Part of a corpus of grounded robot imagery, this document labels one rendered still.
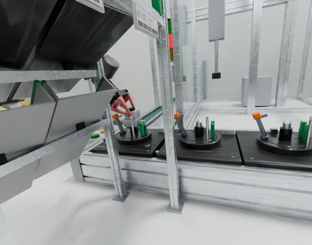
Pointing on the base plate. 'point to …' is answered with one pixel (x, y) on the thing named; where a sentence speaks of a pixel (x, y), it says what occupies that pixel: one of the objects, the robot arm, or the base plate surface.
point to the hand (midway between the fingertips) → (131, 113)
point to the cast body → (133, 118)
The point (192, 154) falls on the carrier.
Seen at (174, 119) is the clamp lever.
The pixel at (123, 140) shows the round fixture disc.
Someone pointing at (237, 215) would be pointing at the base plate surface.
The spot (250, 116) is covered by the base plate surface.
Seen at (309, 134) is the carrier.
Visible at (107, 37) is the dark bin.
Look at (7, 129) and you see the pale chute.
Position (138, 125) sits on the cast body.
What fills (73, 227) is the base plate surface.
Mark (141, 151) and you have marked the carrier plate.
